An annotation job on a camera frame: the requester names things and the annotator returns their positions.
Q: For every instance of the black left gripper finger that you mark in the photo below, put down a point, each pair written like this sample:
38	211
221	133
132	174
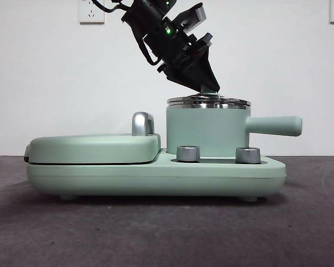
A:
186	75
207	69

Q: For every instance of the glass pot lid green knob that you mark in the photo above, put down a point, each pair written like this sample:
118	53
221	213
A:
183	101

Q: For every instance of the silver control knob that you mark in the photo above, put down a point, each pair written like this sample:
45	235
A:
188	154
247	155

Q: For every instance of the mint green breakfast machine base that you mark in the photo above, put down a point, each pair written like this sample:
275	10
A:
156	178

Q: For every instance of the mint green griddle cover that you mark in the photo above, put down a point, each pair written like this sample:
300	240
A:
92	148

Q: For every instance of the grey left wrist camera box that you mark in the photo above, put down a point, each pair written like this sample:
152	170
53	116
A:
199	14

